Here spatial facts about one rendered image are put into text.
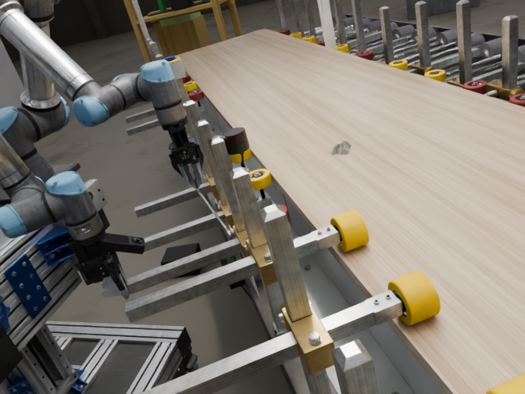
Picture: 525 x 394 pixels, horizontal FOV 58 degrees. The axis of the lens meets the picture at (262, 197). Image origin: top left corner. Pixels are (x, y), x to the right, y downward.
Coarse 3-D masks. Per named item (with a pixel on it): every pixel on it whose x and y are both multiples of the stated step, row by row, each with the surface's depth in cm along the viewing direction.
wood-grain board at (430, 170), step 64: (192, 64) 330; (256, 64) 283; (320, 64) 247; (256, 128) 185; (320, 128) 169; (384, 128) 156; (448, 128) 144; (512, 128) 134; (320, 192) 129; (384, 192) 121; (448, 192) 114; (512, 192) 108; (384, 256) 99; (448, 256) 94; (512, 256) 90; (448, 320) 80; (512, 320) 77; (448, 384) 70
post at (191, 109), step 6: (186, 102) 161; (192, 102) 160; (186, 108) 160; (192, 108) 161; (192, 114) 162; (198, 114) 162; (192, 120) 162; (192, 126) 163; (198, 138) 166; (198, 144) 166; (204, 150) 168; (204, 156) 169; (204, 162) 170; (210, 174) 172; (216, 198) 177
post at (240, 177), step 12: (240, 168) 94; (240, 180) 93; (240, 192) 94; (252, 192) 95; (240, 204) 96; (252, 204) 96; (252, 216) 97; (252, 228) 99; (252, 240) 100; (264, 240) 101; (264, 288) 110; (276, 288) 107; (276, 300) 108; (276, 312) 109; (276, 324) 113
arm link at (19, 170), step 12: (0, 144) 108; (0, 156) 108; (12, 156) 110; (0, 168) 109; (12, 168) 110; (24, 168) 113; (0, 180) 110; (12, 180) 111; (24, 180) 112; (36, 180) 115; (12, 192) 112
